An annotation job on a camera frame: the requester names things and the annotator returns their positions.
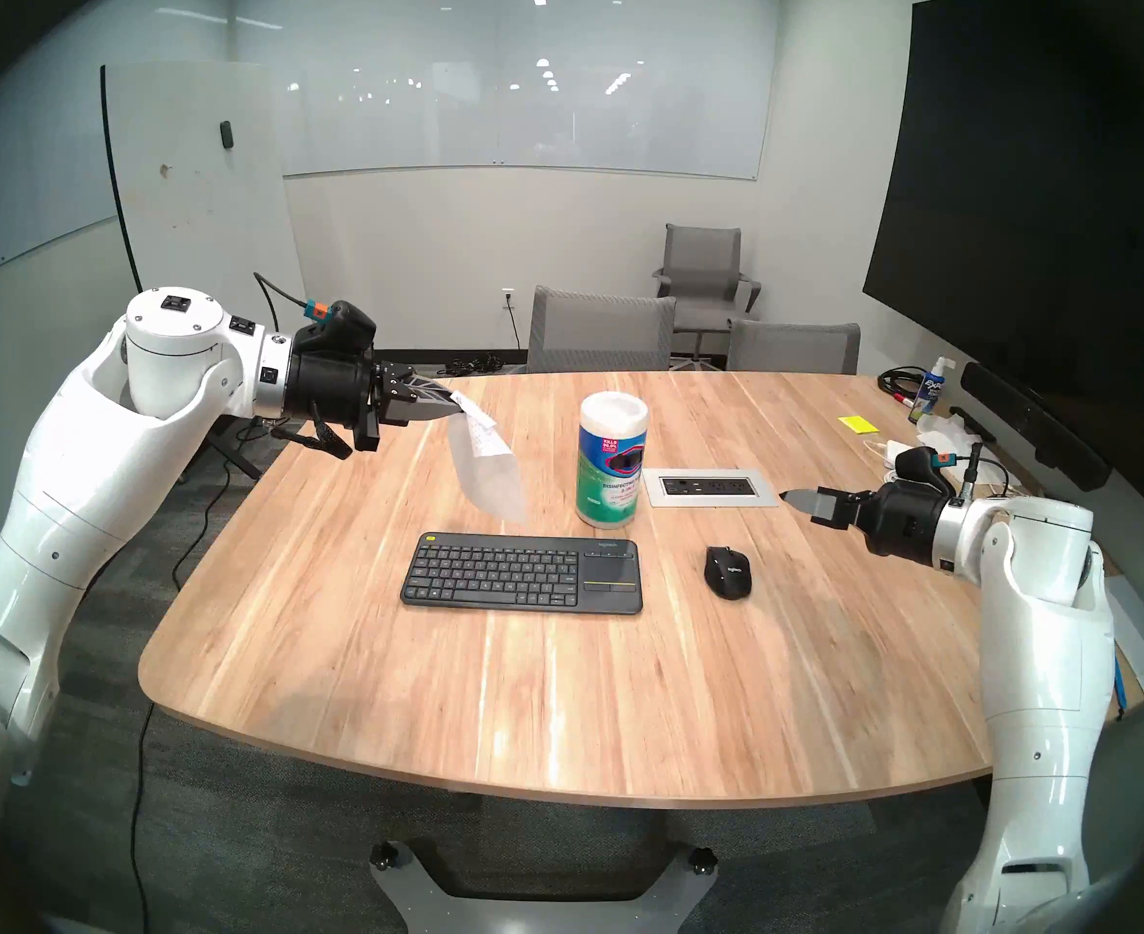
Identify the white disinfecting wipe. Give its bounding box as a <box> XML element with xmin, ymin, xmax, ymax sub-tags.
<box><xmin>446</xmin><ymin>389</ymin><xmax>526</xmax><ymax>526</ymax></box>

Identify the black video conference bar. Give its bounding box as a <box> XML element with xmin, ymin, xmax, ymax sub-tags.
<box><xmin>959</xmin><ymin>361</ymin><xmax>1113</xmax><ymax>492</ymax></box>

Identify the black hanging power cable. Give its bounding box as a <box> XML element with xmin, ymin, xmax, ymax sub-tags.
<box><xmin>127</xmin><ymin>703</ymin><xmax>157</xmax><ymax>934</ymax></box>

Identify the black Logitech mouse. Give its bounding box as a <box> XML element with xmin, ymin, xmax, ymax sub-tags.
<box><xmin>703</xmin><ymin>545</ymin><xmax>754</xmax><ymax>600</ymax></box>

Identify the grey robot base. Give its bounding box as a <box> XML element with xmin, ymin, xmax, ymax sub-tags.
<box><xmin>370</xmin><ymin>838</ymin><xmax>719</xmax><ymax>934</ymax></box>

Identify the large black TV screen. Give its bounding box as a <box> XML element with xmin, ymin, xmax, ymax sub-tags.
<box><xmin>862</xmin><ymin>0</ymin><xmax>1144</xmax><ymax>456</ymax></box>

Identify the blue whiteboard cleaner spray bottle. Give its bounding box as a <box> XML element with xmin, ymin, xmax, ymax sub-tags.
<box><xmin>909</xmin><ymin>356</ymin><xmax>955</xmax><ymax>425</ymax></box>

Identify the crumpled white tissue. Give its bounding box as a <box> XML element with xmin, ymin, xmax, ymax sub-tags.
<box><xmin>915</xmin><ymin>414</ymin><xmax>986</xmax><ymax>456</ymax></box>

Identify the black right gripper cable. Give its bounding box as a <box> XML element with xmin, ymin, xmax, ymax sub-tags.
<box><xmin>951</xmin><ymin>444</ymin><xmax>1011</xmax><ymax>500</ymax></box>

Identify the thin black floor cable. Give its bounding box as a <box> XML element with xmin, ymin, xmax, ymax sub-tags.
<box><xmin>171</xmin><ymin>455</ymin><xmax>234</xmax><ymax>593</ymax></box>

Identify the wall board with writing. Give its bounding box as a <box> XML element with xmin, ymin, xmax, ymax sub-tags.
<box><xmin>0</xmin><ymin>95</ymin><xmax>124</xmax><ymax>301</ymax></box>

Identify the glass wall whiteboard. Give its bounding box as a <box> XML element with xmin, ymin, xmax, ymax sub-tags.
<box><xmin>232</xmin><ymin>0</ymin><xmax>763</xmax><ymax>182</ymax></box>

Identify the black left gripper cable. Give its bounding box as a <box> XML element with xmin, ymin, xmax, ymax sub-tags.
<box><xmin>270</xmin><ymin>402</ymin><xmax>354</xmax><ymax>459</ymax></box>

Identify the disinfecting wipes canister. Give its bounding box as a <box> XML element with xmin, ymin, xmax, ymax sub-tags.
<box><xmin>575</xmin><ymin>391</ymin><xmax>650</xmax><ymax>530</ymax></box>

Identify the white table power outlet panel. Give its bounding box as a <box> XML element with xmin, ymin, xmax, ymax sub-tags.
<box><xmin>642</xmin><ymin>468</ymin><xmax>779</xmax><ymax>509</ymax></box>

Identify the grey office chair with armrests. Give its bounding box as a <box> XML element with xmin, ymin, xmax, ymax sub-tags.
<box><xmin>653</xmin><ymin>224</ymin><xmax>762</xmax><ymax>371</ymax></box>

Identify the mobile whiteboard on stand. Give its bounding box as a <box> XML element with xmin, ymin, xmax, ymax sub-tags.
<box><xmin>100</xmin><ymin>61</ymin><xmax>369</xmax><ymax>481</ymax></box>

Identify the black Logitech keyboard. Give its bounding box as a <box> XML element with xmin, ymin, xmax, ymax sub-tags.
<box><xmin>400</xmin><ymin>531</ymin><xmax>644</xmax><ymax>615</ymax></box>

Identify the grey mesh office chair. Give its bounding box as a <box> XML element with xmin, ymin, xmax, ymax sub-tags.
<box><xmin>526</xmin><ymin>285</ymin><xmax>677</xmax><ymax>375</ymax></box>
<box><xmin>726</xmin><ymin>319</ymin><xmax>862</xmax><ymax>376</ymax></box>

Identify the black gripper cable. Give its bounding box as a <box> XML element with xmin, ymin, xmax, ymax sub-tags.
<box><xmin>951</xmin><ymin>444</ymin><xmax>1011</xmax><ymax>500</ymax></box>
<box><xmin>270</xmin><ymin>402</ymin><xmax>354</xmax><ymax>459</ymax></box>

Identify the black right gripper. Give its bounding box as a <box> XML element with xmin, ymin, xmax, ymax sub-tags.
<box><xmin>779</xmin><ymin>480</ymin><xmax>957</xmax><ymax>563</ymax></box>

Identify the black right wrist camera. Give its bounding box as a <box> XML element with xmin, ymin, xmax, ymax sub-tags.
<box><xmin>895</xmin><ymin>446</ymin><xmax>954</xmax><ymax>500</ymax></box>

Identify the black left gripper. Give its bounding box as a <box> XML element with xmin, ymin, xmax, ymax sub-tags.
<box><xmin>285</xmin><ymin>353</ymin><xmax>466</xmax><ymax>453</ymax></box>

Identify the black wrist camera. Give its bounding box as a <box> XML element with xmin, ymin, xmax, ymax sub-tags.
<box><xmin>895</xmin><ymin>446</ymin><xmax>954</xmax><ymax>500</ymax></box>
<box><xmin>295</xmin><ymin>300</ymin><xmax>378</xmax><ymax>359</ymax></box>

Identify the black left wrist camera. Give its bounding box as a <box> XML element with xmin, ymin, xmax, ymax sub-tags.
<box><xmin>295</xmin><ymin>300</ymin><xmax>378</xmax><ymax>359</ymax></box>

